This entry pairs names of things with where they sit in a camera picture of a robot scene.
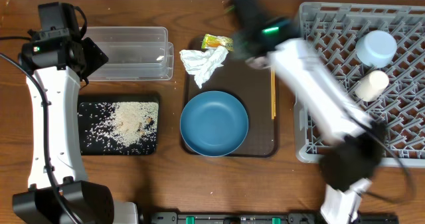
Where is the rice food waste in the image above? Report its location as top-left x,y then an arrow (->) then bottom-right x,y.
79,101 -> 159,154

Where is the dark blue plate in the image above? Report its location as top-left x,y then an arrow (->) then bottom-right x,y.
180,91 -> 249,157

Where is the light blue bowl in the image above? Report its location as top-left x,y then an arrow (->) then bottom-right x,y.
355,31 -> 397,68

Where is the cream plastic cup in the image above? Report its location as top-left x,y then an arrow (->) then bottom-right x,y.
355,70 -> 389,102

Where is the pink bowl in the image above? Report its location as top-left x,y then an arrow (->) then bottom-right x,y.
245,56 -> 270,70

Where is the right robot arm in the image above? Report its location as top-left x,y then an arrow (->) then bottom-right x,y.
234,15 -> 388,223

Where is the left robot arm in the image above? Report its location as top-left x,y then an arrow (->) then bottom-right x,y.
1,27 -> 139,223

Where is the grey dishwasher rack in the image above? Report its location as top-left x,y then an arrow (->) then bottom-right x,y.
297,2 -> 424,168

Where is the wooden chopstick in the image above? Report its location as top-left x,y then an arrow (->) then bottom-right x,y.
272,69 -> 277,120
270,67 -> 275,120

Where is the yellow green snack wrapper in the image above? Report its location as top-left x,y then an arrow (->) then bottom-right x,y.
201,34 -> 234,51

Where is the brown serving tray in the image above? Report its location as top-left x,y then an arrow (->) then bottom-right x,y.
180,55 -> 278,158

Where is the clear plastic bin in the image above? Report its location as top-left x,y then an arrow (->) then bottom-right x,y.
86,27 -> 174,81

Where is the crumpled white napkin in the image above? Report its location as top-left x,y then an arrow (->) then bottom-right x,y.
179,46 -> 228,88

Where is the black tray bin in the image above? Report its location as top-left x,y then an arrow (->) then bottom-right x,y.
76,94 -> 160,156

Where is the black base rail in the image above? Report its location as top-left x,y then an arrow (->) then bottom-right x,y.
145,211 -> 400,224

